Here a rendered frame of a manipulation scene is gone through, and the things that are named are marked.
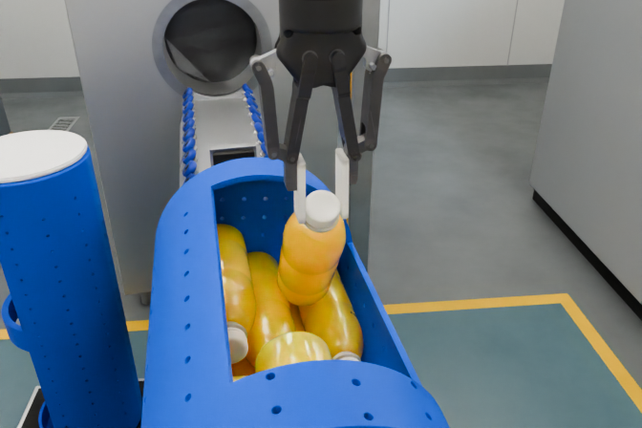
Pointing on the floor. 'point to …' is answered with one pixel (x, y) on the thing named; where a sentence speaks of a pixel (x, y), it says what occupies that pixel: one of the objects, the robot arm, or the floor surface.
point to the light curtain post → (357, 220)
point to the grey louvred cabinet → (597, 118)
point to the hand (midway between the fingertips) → (321, 187)
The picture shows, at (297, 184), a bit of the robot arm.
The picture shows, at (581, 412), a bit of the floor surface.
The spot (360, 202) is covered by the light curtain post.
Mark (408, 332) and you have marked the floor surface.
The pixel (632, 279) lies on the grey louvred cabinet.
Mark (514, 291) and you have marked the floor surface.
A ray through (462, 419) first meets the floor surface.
